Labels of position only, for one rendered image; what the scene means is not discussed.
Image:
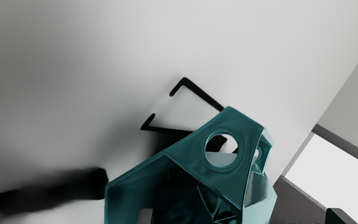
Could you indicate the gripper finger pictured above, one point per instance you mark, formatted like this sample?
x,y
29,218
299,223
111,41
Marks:
x,y
145,217

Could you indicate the teal faceted mug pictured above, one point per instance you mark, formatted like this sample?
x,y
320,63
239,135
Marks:
x,y
191,168

